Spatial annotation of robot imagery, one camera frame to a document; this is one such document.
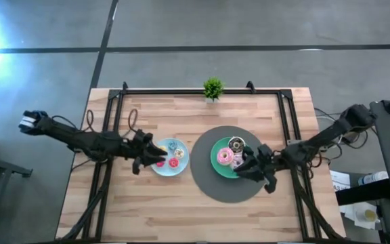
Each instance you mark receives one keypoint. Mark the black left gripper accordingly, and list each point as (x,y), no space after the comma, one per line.
(139,145)

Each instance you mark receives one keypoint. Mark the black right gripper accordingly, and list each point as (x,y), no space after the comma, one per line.
(267,160)

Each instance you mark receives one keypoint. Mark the small pink donut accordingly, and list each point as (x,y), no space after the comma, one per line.
(160,164)

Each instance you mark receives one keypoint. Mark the small orange donut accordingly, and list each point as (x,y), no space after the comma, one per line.
(163,148)

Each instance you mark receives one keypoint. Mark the large lilac drizzled donut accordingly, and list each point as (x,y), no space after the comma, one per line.
(237,162)

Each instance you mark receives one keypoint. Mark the small red donut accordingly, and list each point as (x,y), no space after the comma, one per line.
(170,160)

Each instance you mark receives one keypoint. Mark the small blue donut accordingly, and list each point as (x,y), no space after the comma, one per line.
(170,143)

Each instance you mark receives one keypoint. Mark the small white donut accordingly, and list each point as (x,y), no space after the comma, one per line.
(176,151)

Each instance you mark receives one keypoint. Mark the large chocolate iced donut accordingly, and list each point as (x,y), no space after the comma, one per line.
(231,143)

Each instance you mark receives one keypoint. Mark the large pink sprinkled donut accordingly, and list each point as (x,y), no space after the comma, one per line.
(220,154)

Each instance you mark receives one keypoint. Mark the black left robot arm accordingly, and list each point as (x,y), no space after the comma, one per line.
(80,139)

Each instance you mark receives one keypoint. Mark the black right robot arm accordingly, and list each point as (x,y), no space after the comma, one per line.
(317,139)

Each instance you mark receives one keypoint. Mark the light blue plate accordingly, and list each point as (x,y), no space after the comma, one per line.
(169,171)

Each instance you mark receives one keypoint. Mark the teal plate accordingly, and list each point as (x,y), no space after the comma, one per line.
(217,168)

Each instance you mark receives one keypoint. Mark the grey round placemat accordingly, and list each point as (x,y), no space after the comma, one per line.
(215,190)

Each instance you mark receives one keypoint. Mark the green plant in white pot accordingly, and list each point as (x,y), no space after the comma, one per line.
(213,88)

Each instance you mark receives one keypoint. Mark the white printed paper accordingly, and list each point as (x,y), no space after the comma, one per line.
(340,180)

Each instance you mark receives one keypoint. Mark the black power adapter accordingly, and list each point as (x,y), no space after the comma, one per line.
(349,138)

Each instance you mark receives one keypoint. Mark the white paper sheet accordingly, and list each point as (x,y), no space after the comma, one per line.
(350,213)

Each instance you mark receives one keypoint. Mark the black shelf board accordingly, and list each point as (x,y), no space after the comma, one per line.
(364,194)

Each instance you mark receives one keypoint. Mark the white bottle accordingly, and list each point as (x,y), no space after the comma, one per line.
(372,178)

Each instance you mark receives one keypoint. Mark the cup with yellow liquid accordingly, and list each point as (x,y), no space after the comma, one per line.
(370,215)

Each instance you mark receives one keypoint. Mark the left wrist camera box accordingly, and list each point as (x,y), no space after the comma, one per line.
(136,166)

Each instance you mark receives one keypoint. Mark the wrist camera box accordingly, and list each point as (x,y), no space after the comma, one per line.
(271,184)
(136,166)

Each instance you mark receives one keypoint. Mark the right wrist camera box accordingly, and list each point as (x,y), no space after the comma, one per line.
(271,184)

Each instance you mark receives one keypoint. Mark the black metal table frame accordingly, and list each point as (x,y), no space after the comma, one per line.
(198,91)

